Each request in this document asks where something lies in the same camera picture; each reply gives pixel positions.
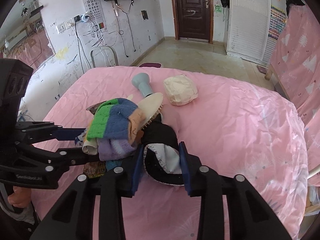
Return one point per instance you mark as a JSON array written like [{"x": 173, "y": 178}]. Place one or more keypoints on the purple white floor scale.
[{"x": 151, "y": 64}]

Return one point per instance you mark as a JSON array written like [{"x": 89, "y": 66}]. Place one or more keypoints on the colourful wall chart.
[{"x": 277, "y": 18}]

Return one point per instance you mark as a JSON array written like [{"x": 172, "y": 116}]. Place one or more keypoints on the pink tree-print curtain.
[{"x": 295, "y": 63}]

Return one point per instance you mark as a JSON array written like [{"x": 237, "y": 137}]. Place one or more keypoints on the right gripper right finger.
[{"x": 202, "y": 181}]

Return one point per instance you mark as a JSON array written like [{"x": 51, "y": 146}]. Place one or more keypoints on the grey-blue plastic funnel cup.
[{"x": 142, "y": 82}]

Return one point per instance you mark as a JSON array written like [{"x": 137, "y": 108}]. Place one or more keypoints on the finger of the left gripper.
[
  {"x": 60, "y": 133},
  {"x": 60, "y": 157}
]

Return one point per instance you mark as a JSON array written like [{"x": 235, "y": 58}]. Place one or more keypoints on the dark brown door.
[{"x": 193, "y": 19}]

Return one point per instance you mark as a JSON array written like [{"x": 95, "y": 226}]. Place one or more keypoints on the black white sock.
[{"x": 161, "y": 158}]

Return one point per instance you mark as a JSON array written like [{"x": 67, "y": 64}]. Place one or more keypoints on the pink bed sheet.
[{"x": 234, "y": 127}]

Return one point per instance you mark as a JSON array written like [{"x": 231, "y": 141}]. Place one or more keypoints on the white louvered wardrobe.
[{"x": 248, "y": 29}]

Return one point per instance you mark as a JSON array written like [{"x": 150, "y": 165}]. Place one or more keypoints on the left hand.
[{"x": 20, "y": 198}]

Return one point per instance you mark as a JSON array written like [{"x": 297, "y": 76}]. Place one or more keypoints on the brown snack wrapper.
[{"x": 95, "y": 169}]

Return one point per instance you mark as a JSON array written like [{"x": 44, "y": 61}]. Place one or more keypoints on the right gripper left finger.
[{"x": 117, "y": 183}]

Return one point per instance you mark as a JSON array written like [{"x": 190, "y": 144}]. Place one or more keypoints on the eye chart poster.
[{"x": 94, "y": 13}]

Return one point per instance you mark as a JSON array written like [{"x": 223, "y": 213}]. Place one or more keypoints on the grey metal chair frame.
[{"x": 104, "y": 56}]

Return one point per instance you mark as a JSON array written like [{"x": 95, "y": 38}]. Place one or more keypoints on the white wall power strip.
[{"x": 60, "y": 28}]

